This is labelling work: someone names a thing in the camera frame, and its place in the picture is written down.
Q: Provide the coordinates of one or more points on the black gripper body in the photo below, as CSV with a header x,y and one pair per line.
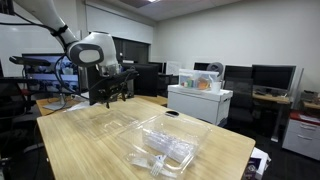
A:
x,y
113,81

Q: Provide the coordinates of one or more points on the clear plastic packaging lid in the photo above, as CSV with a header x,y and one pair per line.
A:
x,y
106,123

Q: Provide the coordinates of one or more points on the white cardboard box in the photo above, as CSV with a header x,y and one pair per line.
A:
x,y
196,105

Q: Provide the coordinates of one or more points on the clear plastic packaging box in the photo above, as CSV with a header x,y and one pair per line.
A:
x,y
186,133

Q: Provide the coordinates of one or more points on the black monitor back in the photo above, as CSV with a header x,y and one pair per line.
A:
x,y
146,80

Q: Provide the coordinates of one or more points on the black table grommet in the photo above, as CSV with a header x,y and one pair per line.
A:
x,y
172,113

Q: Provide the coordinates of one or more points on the clear wrapped cutlery bundle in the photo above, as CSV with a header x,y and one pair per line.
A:
x,y
166,145

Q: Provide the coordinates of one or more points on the lit computer monitor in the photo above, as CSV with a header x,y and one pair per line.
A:
x,y
40,75

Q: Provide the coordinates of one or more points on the clear storage bin with toys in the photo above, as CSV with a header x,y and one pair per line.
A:
x,y
196,80

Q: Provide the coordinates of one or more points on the small black monitor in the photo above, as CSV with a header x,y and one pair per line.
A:
x,y
237,72

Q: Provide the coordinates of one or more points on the black office chair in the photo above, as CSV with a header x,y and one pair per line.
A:
x,y
240,96

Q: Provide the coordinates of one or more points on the wooden office desk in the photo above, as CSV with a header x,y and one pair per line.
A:
x,y
271,99

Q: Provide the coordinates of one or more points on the printed paper bag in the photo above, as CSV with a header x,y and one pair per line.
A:
x,y
255,165

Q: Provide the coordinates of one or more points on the large black monitor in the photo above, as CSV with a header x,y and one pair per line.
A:
x,y
273,77

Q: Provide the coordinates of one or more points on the white drawer cabinet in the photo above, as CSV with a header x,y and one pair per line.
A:
x,y
301,135

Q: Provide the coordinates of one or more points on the black camera bar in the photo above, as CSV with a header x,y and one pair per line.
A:
x,y
28,61

